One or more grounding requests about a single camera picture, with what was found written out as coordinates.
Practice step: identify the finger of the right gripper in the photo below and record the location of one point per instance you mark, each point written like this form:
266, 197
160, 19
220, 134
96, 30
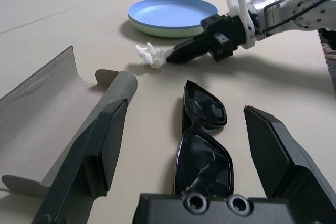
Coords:
193, 44
189, 54

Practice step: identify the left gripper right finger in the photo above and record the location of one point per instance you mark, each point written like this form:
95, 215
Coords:
283, 161

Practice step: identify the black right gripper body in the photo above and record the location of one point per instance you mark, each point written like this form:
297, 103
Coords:
225, 32

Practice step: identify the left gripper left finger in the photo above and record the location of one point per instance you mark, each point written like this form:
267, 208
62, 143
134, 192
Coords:
86, 155

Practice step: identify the white tissue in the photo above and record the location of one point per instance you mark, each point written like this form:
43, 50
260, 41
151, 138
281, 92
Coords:
151, 54

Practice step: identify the blue plastic plate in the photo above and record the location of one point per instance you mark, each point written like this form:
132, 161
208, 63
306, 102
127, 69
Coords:
170, 11

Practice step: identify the grey glasses case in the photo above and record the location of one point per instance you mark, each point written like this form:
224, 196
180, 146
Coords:
39, 119

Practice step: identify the black sunglasses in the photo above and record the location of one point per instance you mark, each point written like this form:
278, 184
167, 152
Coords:
202, 161

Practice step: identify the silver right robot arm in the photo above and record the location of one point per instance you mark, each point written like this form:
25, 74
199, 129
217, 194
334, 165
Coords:
288, 9

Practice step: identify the green plastic plate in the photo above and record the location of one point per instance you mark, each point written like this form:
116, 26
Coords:
162, 32

